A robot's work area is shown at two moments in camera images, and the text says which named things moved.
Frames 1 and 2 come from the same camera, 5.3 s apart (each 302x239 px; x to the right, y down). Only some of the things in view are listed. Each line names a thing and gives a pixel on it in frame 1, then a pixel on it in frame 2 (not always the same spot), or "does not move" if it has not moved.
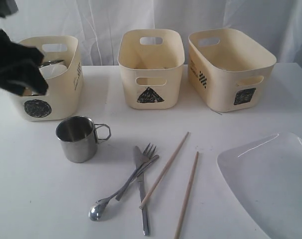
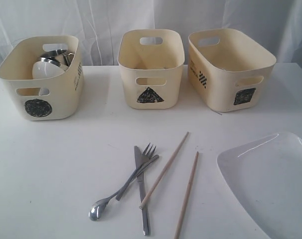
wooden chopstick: (188, 198) does not move
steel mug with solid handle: (50, 62) -> (53, 53)
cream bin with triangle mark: (151, 60) does not move
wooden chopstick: (147, 196) does not move
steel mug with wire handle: (77, 137) -> (63, 61)
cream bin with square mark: (228, 70) does not move
